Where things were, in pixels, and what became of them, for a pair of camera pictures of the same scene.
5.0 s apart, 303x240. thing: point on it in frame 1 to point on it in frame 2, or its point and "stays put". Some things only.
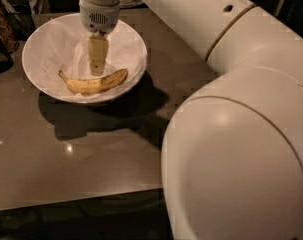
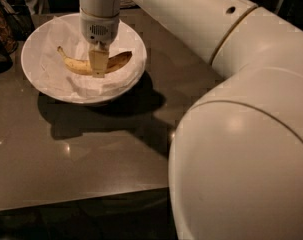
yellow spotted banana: [89, 86] to [114, 61]
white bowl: [58, 43] stays put
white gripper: [99, 17] stays put
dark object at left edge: [1, 59] stays put
